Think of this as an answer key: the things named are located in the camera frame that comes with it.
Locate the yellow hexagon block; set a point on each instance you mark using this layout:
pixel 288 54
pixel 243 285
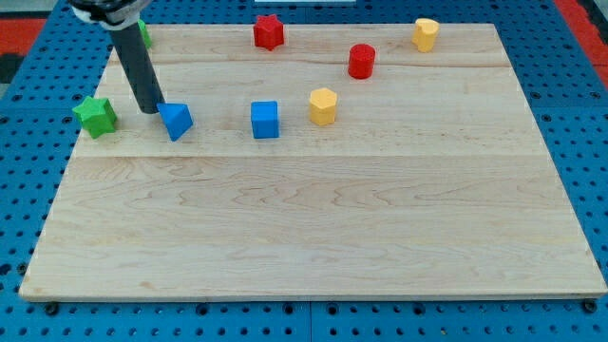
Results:
pixel 322 106

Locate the red star block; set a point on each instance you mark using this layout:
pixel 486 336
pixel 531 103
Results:
pixel 268 32

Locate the blue triangle block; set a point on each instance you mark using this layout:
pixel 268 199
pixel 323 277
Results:
pixel 176 118

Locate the green block behind rod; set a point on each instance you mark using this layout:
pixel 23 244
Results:
pixel 145 34

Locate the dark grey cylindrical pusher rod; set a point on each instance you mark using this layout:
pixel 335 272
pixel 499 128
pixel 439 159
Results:
pixel 137 67

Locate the green star block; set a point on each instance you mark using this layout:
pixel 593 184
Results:
pixel 96 116

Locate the red cylinder block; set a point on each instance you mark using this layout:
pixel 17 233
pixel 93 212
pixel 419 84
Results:
pixel 361 61

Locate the light wooden board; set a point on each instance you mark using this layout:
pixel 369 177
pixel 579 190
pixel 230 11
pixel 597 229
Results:
pixel 433 183

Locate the yellow heart block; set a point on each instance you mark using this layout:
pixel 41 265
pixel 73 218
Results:
pixel 425 34

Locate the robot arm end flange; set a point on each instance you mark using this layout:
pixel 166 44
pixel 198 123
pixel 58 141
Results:
pixel 110 14

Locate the blue cube block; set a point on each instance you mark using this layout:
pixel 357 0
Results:
pixel 264 119

